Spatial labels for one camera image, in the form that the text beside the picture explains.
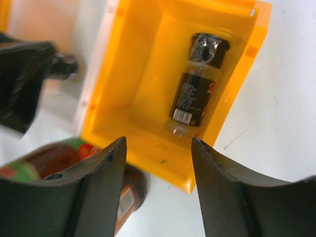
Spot rear red lid jar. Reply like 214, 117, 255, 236
114, 164, 148, 236

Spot rear green label sauce bottle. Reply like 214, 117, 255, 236
0, 137, 101, 182

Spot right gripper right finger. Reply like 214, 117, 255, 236
191, 138, 316, 237

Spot yellow plastic bin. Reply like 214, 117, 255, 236
81, 0, 272, 193
0, 0, 11, 32

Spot black lid spice jar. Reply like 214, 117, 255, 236
48, 52, 79, 80
165, 33, 230, 137

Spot right yellow plastic bin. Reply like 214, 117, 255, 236
81, 0, 272, 193

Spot white plastic bin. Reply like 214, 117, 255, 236
6, 0, 118, 134

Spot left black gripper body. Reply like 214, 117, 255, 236
0, 33, 56, 134

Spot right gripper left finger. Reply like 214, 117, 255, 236
0, 137, 127, 237

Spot left yellow plastic bin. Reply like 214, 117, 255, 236
0, 0, 11, 32

